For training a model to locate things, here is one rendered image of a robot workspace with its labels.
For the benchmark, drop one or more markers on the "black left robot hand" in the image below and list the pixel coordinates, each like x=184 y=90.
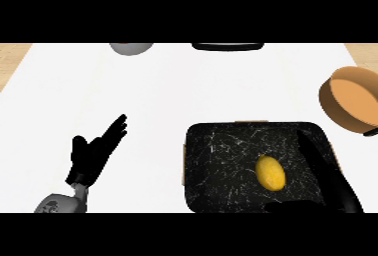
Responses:
x=92 y=156

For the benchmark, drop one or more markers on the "black marble tray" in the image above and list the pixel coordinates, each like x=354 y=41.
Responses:
x=231 y=166

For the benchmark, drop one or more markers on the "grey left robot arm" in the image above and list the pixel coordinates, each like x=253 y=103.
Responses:
x=63 y=202

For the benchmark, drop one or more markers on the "black flat appliance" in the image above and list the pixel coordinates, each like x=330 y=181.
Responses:
x=228 y=46

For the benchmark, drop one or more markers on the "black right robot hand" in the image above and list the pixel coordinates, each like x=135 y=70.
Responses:
x=332 y=180

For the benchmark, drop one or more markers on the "orange pot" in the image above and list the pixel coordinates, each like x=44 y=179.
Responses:
x=352 y=100

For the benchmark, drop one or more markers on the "grey bowl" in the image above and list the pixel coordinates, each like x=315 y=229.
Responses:
x=131 y=48

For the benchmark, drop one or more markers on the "yellow lemon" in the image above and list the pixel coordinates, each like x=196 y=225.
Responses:
x=271 y=173

